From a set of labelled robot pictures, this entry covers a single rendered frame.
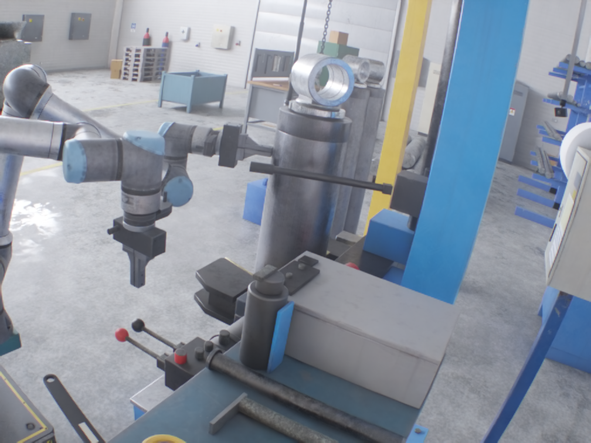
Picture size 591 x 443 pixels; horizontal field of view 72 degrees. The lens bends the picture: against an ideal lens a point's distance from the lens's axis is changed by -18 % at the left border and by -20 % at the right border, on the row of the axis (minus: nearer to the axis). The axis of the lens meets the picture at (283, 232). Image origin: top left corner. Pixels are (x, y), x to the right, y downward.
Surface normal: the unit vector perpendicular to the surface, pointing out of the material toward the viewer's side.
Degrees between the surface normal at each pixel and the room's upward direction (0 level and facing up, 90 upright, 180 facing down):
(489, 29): 90
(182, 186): 92
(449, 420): 0
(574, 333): 90
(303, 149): 90
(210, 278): 0
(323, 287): 0
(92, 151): 49
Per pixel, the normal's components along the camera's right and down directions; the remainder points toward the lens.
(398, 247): -0.48, 0.27
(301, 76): -0.92, 0.07
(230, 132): -0.13, 0.37
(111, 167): 0.47, 0.45
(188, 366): 0.15, -0.91
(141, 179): 0.23, 0.42
